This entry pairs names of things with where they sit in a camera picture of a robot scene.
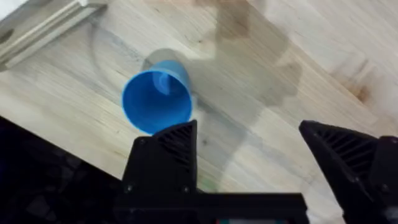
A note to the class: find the pale wooden rack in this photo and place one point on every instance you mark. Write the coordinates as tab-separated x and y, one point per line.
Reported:
40	28

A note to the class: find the blue plastic cup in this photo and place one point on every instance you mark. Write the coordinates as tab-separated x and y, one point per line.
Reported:
157	101

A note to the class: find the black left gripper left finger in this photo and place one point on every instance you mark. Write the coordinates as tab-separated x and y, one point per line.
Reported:
168	161

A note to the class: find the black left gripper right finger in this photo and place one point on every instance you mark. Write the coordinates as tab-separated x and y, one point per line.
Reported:
351	168

